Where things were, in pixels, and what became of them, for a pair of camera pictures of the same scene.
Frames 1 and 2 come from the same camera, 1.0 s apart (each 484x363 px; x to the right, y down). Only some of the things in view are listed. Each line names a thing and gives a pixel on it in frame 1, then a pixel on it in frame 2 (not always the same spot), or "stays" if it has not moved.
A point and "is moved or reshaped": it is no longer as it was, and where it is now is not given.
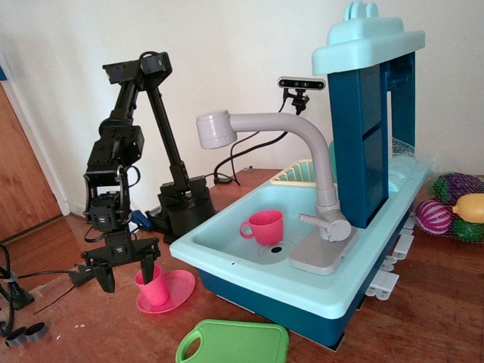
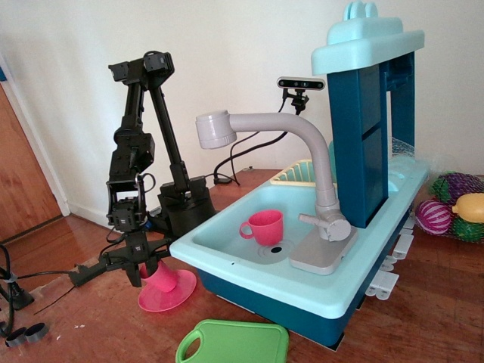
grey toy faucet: (217, 130) stays
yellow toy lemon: (470, 207) stays
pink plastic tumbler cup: (156, 292) is moved or reshaped
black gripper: (120, 249) → (138, 250)
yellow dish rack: (302, 173) stays
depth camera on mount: (294, 87) stays
